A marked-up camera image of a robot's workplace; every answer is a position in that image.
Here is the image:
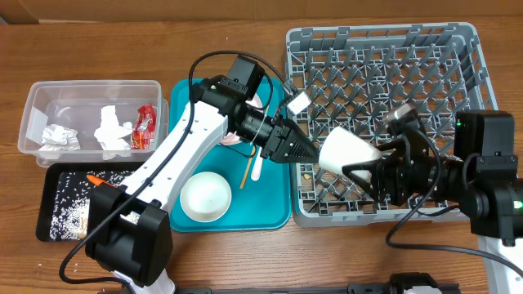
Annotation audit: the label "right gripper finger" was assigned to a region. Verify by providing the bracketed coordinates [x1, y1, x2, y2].
[342, 157, 405, 200]
[377, 136, 409, 158]

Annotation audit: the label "small white cup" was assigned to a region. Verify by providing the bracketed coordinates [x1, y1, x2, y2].
[319, 127, 382, 175]

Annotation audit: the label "white bowl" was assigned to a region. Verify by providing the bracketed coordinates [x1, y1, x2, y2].
[179, 171, 232, 223]

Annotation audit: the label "red snack wrapper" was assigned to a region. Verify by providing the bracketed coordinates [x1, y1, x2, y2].
[131, 105, 157, 149]

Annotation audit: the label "white napkin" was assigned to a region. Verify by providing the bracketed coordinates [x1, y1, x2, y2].
[94, 105, 133, 150]
[39, 124, 81, 151]

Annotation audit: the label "orange carrot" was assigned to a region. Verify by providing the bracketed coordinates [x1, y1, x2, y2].
[87, 175, 106, 186]

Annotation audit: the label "rice and peanut shells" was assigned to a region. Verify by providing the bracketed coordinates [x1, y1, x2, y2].
[49, 171, 132, 241]

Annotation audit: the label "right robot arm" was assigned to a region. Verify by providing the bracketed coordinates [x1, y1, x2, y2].
[342, 109, 522, 293]

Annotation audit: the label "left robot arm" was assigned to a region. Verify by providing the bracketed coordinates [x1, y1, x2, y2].
[83, 51, 319, 293]

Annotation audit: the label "grey dishwasher rack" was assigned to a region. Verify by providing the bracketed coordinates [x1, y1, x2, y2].
[286, 22, 498, 227]

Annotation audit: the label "pink plate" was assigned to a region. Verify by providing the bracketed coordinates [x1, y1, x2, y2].
[220, 94, 262, 145]

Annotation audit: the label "wooden chopstick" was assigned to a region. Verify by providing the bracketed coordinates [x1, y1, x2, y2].
[239, 106, 270, 189]

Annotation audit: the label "white plastic fork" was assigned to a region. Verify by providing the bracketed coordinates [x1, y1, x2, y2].
[251, 147, 263, 181]

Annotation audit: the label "teal plastic tray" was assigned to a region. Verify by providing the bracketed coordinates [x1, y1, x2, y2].
[164, 77, 293, 234]

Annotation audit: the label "clear plastic bin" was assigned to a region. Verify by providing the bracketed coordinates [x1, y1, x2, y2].
[17, 80, 169, 167]

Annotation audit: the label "black plastic tray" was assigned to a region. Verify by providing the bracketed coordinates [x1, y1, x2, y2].
[36, 162, 142, 242]

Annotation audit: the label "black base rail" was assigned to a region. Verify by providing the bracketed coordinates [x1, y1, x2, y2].
[103, 272, 461, 294]

